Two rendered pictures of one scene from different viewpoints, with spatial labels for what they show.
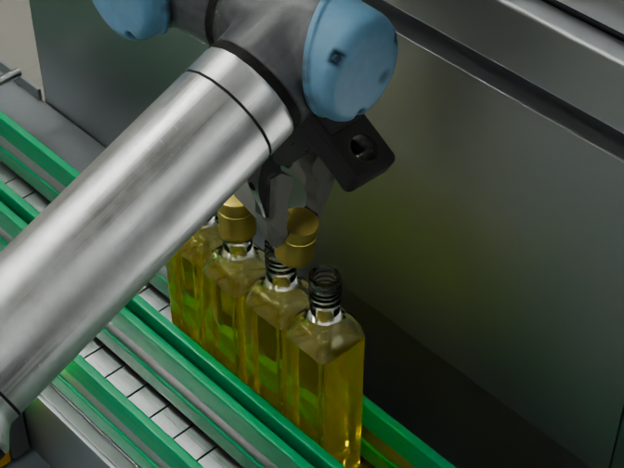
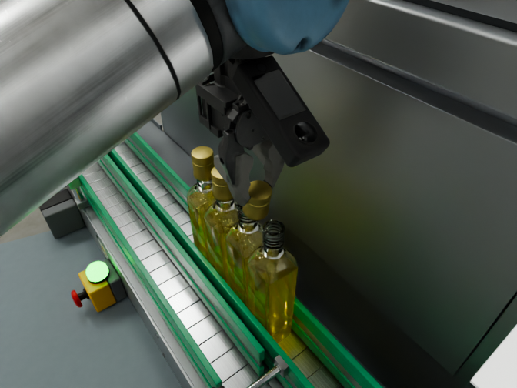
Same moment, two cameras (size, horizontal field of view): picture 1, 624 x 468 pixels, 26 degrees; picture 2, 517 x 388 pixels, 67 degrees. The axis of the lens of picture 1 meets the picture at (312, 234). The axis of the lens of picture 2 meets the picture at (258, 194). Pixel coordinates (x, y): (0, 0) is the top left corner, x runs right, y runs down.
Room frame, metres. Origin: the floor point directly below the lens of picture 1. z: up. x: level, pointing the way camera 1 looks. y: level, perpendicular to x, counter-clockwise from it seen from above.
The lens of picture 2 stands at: (0.49, -0.03, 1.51)
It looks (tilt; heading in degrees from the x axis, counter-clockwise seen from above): 42 degrees down; 6
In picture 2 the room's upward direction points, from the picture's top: straight up
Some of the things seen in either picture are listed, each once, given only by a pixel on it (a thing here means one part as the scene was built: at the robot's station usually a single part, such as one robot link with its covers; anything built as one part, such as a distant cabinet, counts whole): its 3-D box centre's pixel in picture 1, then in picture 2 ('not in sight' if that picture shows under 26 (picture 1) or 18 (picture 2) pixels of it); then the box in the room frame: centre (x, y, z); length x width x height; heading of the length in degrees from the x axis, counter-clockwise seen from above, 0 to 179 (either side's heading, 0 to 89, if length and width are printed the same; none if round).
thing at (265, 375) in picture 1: (282, 358); (249, 271); (0.89, 0.03, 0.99); 0.06 x 0.06 x 0.21; 44
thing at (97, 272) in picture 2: not in sight; (97, 271); (0.97, 0.36, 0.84); 0.05 x 0.05 x 0.03
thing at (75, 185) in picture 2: not in sight; (64, 188); (1.10, 0.47, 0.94); 0.07 x 0.04 x 0.13; 133
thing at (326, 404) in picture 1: (324, 392); (271, 295); (0.85, -0.01, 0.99); 0.06 x 0.06 x 0.21; 42
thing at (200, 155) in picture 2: not in sight; (203, 163); (0.97, 0.11, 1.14); 0.04 x 0.04 x 0.04
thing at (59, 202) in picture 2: not in sight; (61, 213); (1.17, 0.56, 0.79); 0.08 x 0.08 x 0.08; 43
